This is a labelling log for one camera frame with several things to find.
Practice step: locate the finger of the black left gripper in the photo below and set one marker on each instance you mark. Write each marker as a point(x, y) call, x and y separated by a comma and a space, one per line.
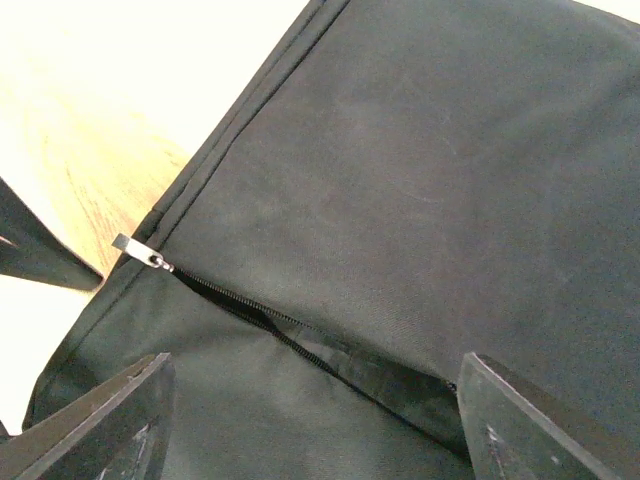
point(31, 252)

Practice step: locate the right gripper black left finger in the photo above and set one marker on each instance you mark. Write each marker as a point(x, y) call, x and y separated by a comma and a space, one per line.
point(118, 430)

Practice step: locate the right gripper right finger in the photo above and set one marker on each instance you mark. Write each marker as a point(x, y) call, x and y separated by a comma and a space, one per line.
point(515, 430)

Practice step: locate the black backpack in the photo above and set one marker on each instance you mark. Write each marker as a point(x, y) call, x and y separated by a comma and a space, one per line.
point(400, 184)

